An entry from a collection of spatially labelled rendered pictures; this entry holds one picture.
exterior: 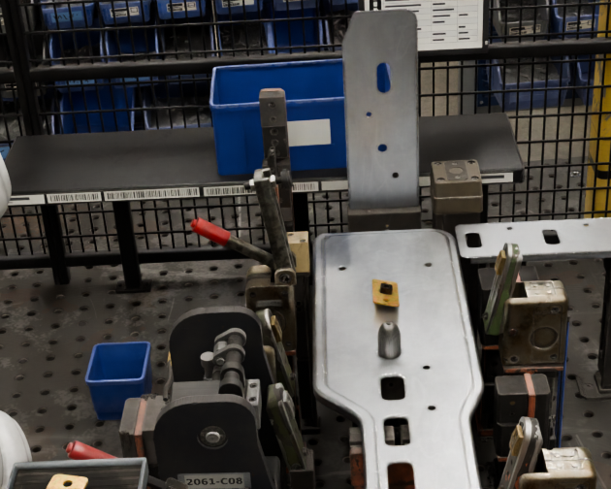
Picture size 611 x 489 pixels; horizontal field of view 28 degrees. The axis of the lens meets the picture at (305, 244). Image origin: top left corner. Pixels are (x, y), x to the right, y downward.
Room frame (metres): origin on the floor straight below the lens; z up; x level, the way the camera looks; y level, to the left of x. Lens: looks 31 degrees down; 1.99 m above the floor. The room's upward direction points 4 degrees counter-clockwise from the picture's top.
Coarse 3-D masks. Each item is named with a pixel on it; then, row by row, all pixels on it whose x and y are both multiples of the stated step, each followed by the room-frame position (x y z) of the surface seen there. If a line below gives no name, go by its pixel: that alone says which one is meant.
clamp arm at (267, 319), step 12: (264, 312) 1.29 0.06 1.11; (264, 324) 1.27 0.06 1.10; (276, 324) 1.29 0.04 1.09; (264, 336) 1.27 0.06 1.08; (276, 336) 1.28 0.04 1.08; (276, 348) 1.27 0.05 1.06; (276, 360) 1.27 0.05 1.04; (276, 372) 1.27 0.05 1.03; (288, 372) 1.28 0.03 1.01; (288, 384) 1.27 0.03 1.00
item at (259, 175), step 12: (252, 180) 1.46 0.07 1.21; (264, 180) 1.45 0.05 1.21; (276, 180) 1.46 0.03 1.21; (288, 180) 1.45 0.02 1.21; (264, 192) 1.45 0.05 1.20; (264, 204) 1.45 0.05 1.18; (276, 204) 1.47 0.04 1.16; (264, 216) 1.45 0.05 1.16; (276, 216) 1.45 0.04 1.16; (276, 228) 1.45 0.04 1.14; (276, 240) 1.45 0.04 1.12; (276, 252) 1.45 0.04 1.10; (288, 252) 1.47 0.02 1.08; (276, 264) 1.45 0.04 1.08; (288, 264) 1.45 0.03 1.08
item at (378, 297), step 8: (376, 280) 1.49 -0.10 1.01; (384, 280) 1.50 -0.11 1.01; (376, 288) 1.47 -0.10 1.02; (384, 288) 1.45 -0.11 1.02; (392, 288) 1.45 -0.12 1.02; (376, 296) 1.44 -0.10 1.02; (384, 296) 1.44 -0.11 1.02; (392, 296) 1.44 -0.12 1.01; (384, 304) 1.42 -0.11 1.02; (392, 304) 1.42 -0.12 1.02
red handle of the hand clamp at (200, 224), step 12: (192, 228) 1.47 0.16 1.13; (204, 228) 1.46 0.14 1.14; (216, 228) 1.46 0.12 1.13; (216, 240) 1.46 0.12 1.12; (228, 240) 1.46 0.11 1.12; (240, 240) 1.47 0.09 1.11; (240, 252) 1.46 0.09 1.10; (252, 252) 1.46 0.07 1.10; (264, 252) 1.46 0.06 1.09; (264, 264) 1.46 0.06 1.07
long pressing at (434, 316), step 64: (320, 256) 1.58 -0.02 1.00; (384, 256) 1.58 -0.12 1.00; (448, 256) 1.56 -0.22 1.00; (320, 320) 1.41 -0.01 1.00; (384, 320) 1.41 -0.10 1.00; (448, 320) 1.40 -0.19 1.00; (320, 384) 1.27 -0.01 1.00; (448, 384) 1.25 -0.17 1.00; (384, 448) 1.14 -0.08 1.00; (448, 448) 1.13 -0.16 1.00
